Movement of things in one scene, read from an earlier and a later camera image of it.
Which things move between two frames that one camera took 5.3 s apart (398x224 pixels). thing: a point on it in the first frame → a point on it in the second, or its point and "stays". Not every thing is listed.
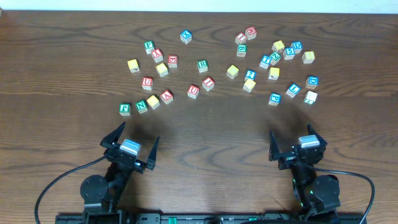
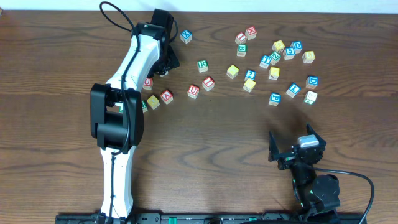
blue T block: (265, 61) stays
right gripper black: (298, 155) stays
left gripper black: (123, 157) → (171, 61)
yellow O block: (153, 102) stays
